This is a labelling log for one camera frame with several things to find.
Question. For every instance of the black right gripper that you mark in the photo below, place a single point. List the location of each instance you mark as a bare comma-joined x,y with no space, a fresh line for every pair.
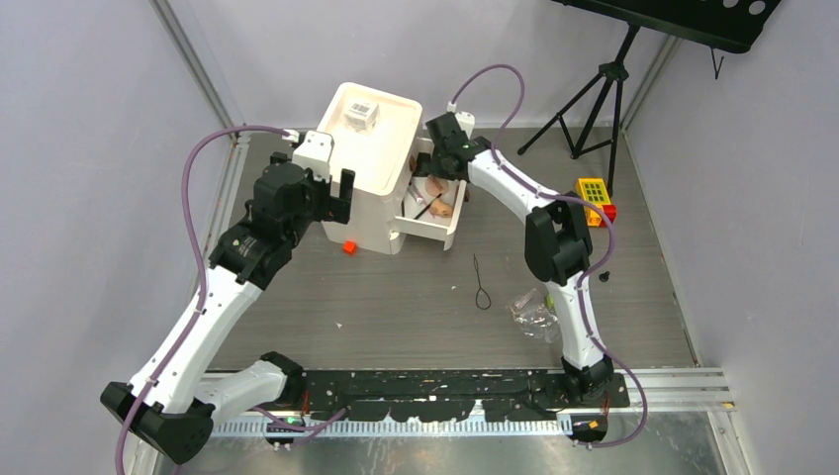
435,169

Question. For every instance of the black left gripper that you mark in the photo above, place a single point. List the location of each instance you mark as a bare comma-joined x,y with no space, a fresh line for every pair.
334,208

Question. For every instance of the black makeup pencil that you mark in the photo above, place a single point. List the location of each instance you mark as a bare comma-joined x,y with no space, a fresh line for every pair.
427,206

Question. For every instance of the white small cream tube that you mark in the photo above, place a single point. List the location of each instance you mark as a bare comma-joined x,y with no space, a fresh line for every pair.
416,194

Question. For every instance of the beige makeup sponge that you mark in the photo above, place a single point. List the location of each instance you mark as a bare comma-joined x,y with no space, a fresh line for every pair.
441,209

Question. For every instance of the white drawer organizer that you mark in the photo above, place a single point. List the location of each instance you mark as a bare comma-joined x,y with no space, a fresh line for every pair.
382,212

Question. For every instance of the white barcode box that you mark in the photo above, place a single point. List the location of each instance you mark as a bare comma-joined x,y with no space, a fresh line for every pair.
361,116

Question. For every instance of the black hair loop tool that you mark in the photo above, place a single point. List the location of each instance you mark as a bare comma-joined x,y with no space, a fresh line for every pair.
483,300

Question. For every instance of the clear plastic bag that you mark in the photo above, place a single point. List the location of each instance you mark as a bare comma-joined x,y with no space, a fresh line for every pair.
535,320

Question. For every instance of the pink powder puff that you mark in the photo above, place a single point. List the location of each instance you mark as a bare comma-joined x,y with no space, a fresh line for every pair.
434,186

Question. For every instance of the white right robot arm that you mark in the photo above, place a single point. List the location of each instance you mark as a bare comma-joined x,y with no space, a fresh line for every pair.
557,244

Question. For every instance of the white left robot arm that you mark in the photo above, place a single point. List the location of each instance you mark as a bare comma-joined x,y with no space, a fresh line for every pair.
166,404

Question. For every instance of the small orange red cube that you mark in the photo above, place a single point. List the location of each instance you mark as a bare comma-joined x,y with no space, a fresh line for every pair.
349,247

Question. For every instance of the yellow toy block house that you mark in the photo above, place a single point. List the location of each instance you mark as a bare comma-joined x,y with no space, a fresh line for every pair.
593,190

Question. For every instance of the red toy block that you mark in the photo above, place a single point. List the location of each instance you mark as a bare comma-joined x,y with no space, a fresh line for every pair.
610,212

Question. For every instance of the black music stand tray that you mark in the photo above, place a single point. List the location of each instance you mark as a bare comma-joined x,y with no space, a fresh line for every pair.
730,26

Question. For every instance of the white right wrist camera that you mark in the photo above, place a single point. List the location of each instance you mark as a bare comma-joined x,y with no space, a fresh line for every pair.
465,120

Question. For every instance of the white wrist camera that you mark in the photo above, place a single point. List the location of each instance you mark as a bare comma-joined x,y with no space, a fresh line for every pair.
465,120
312,150

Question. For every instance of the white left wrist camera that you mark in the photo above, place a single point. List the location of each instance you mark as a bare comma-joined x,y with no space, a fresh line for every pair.
312,150

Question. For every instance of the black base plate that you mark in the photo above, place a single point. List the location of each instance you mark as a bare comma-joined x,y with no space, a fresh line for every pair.
512,395

